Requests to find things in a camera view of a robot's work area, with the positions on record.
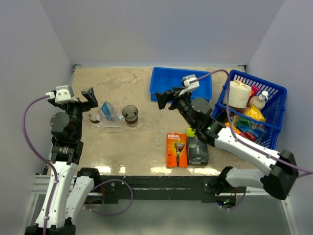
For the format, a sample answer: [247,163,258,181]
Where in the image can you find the red blue packet in basket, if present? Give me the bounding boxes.
[232,116,267,143]

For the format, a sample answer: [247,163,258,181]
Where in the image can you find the blue plastic shopping basket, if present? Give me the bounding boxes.
[210,69,288,150]

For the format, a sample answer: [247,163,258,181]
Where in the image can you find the orange Gillette Fusion5 razor box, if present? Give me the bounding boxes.
[166,133,188,168]

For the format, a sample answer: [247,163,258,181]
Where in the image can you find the glass cup with brown band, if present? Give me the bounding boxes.
[88,112,102,124]

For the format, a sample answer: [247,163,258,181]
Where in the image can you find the pink packet in basket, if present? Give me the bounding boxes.
[250,85,259,97]

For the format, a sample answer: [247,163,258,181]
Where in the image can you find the blue toothbrush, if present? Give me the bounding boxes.
[105,115,124,124]

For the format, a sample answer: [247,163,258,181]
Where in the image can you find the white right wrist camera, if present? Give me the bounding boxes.
[179,74,200,96]

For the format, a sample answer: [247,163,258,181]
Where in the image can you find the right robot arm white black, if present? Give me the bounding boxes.
[156,88,299,200]

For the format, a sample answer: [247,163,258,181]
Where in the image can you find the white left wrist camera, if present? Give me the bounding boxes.
[45,85,78,104]

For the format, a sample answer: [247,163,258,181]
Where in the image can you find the light blue toothpaste tube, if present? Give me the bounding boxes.
[100,101,108,115]

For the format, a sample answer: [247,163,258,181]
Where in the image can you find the lotion pump bottle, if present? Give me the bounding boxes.
[247,91,268,111]

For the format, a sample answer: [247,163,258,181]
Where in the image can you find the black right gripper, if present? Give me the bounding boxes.
[155,87,197,129]

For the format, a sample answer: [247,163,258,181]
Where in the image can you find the green black Gillette razor box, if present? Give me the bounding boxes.
[186,128,209,165]

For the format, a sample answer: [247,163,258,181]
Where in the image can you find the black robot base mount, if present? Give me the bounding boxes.
[89,175,232,204]

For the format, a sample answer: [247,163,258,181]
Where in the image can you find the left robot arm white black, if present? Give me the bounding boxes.
[22,85,101,235]

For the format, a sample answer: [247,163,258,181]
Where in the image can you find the yellow snack packet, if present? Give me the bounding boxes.
[244,105,266,122]

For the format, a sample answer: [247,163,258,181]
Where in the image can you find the pink toothbrush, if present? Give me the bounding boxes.
[97,110,107,123]

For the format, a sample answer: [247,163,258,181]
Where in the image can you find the beige wrapped roll package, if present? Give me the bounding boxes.
[228,80,251,110]

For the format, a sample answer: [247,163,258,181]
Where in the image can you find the white toothpaste tube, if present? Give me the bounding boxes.
[106,102,117,116]

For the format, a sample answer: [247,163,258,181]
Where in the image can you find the blue plastic divided bin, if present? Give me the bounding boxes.
[149,67,213,101]

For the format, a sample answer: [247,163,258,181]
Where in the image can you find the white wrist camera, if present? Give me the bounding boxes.
[45,85,78,104]
[179,74,200,96]

